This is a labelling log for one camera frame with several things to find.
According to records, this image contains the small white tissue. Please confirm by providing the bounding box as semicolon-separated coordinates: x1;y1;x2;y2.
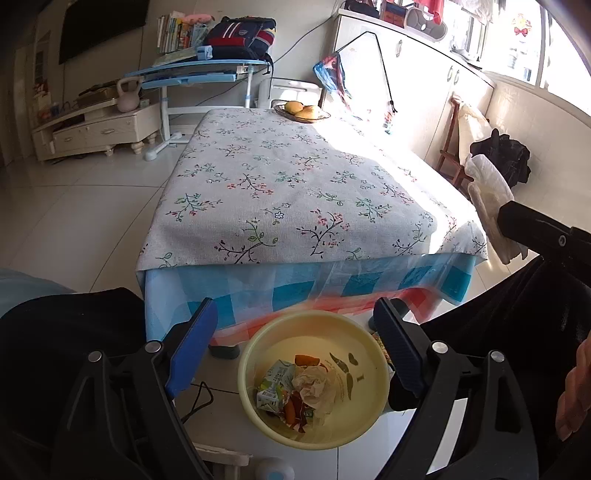
464;154;528;265

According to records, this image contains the blue white milk carton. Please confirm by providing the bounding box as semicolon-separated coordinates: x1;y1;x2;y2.
256;360;296;414

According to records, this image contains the large white tissue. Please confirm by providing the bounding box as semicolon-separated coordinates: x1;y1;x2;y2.
291;364;339;424

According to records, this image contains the yellow plastic trash basin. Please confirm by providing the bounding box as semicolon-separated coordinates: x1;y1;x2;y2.
238;311;390;450

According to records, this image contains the person's right hand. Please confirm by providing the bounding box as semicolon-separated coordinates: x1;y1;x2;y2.
556;337;591;441

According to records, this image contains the wooden chair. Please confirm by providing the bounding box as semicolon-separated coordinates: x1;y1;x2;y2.
435;95;492;192

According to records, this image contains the red snack wrapper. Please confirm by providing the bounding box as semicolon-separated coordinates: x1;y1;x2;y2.
279;392;320;434

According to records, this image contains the floral white tablecloth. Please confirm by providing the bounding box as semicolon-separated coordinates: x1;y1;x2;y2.
136;109;488;271

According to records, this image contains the white balcony cabinet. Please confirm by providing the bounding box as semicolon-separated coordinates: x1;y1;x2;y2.
334;9;495;165

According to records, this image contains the cream TV cabinet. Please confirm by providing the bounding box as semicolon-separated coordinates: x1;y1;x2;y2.
32;99;161;162

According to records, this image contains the yellow mango front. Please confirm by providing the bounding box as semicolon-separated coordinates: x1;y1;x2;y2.
294;105;325;120

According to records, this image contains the yellow mango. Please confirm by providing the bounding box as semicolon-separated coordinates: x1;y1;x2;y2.
283;101;304;115
294;105;325;120

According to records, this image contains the blue red plastic bag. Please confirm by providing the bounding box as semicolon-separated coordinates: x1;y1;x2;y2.
312;52;352;107

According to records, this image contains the pink kettlebell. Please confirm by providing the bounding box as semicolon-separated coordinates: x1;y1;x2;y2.
116;76;142;113

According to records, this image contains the yellow mango left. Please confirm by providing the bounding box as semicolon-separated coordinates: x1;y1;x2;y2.
283;101;304;115

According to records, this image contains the woven fruit basket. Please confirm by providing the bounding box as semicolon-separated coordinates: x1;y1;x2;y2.
273;101;331;123

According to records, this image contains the blue white study desk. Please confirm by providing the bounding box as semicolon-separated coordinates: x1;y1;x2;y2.
124;45;274;163

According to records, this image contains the row of books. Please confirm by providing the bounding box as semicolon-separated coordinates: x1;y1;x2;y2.
156;11;211;55

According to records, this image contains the navy red backpack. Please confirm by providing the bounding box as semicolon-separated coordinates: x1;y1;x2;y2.
204;16;276;63

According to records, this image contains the black lamp arm cable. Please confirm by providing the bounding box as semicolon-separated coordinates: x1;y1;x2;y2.
337;29;400;115

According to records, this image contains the black wall television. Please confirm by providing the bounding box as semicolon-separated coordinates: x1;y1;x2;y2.
58;0;150;64

